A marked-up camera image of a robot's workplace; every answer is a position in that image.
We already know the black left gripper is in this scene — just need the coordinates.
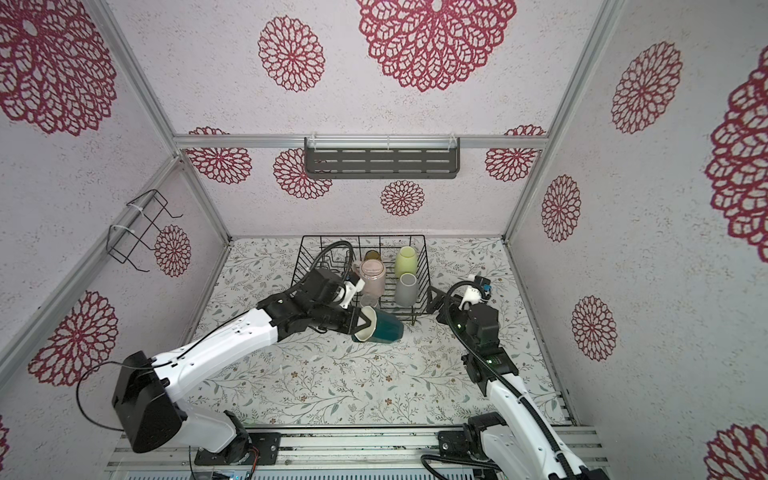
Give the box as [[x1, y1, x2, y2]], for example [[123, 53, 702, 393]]
[[312, 304, 373, 334]]

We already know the clear glass cup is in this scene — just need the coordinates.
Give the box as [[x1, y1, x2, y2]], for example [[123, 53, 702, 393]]
[[359, 293, 380, 308]]

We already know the dark green mug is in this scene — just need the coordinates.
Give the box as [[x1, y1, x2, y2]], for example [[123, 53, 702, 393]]
[[352, 308, 404, 344]]

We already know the grey cream cup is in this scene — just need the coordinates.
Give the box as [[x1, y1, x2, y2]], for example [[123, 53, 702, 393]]
[[394, 273, 419, 308]]

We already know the light green cup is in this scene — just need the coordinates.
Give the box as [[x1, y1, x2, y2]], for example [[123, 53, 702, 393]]
[[394, 246, 418, 278]]

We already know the pink mug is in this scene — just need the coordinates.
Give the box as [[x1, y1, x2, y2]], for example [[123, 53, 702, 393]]
[[353, 260, 386, 297]]

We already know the amber glass cup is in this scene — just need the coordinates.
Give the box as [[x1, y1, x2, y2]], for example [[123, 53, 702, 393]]
[[364, 250, 381, 261]]

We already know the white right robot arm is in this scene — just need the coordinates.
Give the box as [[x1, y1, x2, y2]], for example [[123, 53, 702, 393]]
[[427, 279, 608, 479]]

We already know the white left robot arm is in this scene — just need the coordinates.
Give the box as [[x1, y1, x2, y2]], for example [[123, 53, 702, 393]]
[[112, 268, 365, 464]]

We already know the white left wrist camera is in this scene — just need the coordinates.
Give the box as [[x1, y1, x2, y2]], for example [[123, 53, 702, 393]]
[[338, 277, 365, 309]]

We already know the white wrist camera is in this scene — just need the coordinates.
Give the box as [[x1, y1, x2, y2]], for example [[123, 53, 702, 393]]
[[459, 275, 492, 310], [338, 277, 365, 309]]

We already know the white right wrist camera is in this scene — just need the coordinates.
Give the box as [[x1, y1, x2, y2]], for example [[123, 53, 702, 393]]
[[459, 275, 492, 310]]

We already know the black wire dish rack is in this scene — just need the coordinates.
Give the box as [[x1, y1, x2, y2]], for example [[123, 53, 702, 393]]
[[290, 235, 436, 327]]

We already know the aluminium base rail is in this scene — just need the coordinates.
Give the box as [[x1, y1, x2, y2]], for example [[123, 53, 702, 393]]
[[107, 424, 610, 475]]

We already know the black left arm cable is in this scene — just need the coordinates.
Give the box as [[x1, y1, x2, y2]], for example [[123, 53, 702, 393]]
[[75, 239, 356, 480]]

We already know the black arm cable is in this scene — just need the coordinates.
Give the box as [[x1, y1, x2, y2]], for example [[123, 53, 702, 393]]
[[419, 280, 577, 480], [75, 239, 356, 480]]

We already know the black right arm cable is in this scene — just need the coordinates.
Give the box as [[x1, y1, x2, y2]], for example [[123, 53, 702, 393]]
[[419, 280, 577, 480]]

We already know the dark grey wall shelf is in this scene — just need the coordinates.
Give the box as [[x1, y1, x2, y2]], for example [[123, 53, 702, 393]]
[[304, 137, 461, 180]]

